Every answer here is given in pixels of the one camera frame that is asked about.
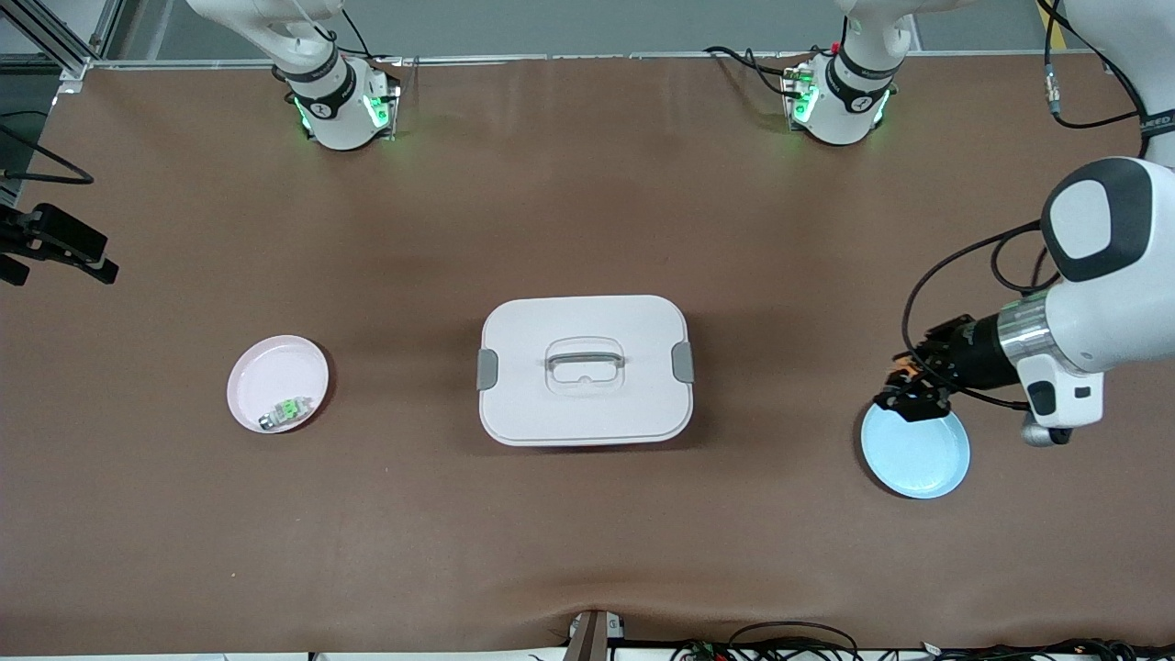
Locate blue round plate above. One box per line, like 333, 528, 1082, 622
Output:
860, 402, 971, 500

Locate pink round plate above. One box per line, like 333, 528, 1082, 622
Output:
226, 334, 330, 434

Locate white lidded storage box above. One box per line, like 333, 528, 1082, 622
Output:
476, 294, 696, 448

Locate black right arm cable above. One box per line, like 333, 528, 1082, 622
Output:
0, 122, 95, 185

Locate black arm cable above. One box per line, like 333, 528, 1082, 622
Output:
0, 122, 95, 185
902, 0, 1147, 411

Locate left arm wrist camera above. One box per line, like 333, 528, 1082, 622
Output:
1022, 410, 1073, 449

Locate aluminium frame profile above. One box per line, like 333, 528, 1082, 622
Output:
0, 0, 125, 82

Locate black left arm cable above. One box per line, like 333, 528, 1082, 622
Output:
902, 0, 1147, 411

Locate green push button switch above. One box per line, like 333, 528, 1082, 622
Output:
258, 395, 315, 431

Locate cable bundle below table edge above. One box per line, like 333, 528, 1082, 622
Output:
670, 622, 1175, 661

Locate black left base cables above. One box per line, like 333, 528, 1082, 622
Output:
704, 44, 800, 97

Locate black base cables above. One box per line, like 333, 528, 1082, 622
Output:
704, 44, 800, 97
338, 7, 375, 62

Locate grey box lid handle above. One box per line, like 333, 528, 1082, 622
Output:
544, 346, 627, 371

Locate black right base cables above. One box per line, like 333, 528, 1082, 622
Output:
338, 7, 375, 62

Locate metal bracket at table edge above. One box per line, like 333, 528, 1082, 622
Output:
565, 609, 627, 661

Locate metal table edge rail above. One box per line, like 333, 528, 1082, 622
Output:
87, 50, 1070, 73

